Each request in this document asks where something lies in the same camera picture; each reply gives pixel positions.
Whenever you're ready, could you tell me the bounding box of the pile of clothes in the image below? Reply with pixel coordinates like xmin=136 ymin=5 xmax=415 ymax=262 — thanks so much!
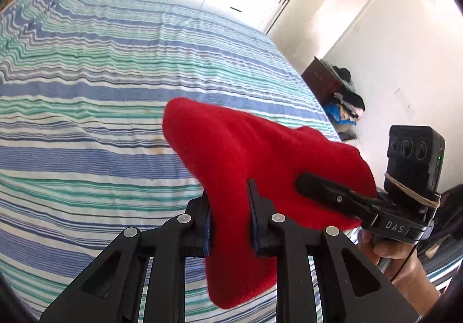
xmin=324 ymin=64 xmax=366 ymax=126

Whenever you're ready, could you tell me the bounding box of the person's right hand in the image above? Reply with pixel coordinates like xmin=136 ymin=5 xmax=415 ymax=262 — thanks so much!
xmin=356 ymin=229 xmax=416 ymax=273

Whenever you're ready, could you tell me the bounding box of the person's right forearm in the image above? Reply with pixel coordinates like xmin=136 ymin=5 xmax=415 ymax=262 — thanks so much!
xmin=381 ymin=258 xmax=442 ymax=323

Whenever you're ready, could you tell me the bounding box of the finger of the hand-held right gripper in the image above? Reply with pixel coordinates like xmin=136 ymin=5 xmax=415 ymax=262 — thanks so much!
xmin=297 ymin=173 xmax=380 ymax=226

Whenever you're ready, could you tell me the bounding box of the dark wooden dresser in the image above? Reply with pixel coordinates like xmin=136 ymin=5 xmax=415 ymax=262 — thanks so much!
xmin=301 ymin=57 xmax=344 ymax=103

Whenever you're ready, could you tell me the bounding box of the striped bed sheet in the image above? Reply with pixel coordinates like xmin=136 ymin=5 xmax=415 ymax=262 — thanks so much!
xmin=0 ymin=0 xmax=460 ymax=323

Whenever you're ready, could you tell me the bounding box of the black cable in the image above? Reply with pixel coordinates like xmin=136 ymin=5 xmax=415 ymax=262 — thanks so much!
xmin=392 ymin=241 xmax=417 ymax=281

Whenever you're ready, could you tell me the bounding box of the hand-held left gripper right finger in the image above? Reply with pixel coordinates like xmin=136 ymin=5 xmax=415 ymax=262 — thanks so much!
xmin=248 ymin=178 xmax=422 ymax=323

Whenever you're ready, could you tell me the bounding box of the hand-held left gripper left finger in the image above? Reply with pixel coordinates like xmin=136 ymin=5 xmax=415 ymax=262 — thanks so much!
xmin=39 ymin=189 xmax=212 ymax=323

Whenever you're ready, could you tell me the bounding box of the red sweater with white print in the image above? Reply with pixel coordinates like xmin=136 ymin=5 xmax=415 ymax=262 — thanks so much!
xmin=162 ymin=96 xmax=379 ymax=311

